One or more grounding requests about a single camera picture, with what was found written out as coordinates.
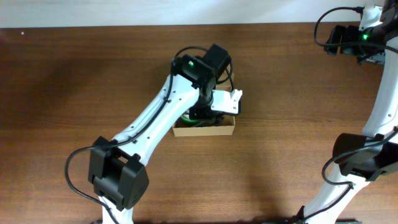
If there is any green tape roll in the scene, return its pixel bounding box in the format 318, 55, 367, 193
180, 114, 198, 125

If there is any open cardboard box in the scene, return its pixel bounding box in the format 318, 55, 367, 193
162, 74, 235, 137

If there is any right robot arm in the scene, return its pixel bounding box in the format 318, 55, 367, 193
289, 1, 397, 223

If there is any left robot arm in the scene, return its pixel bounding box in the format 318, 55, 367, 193
88, 44, 242, 223

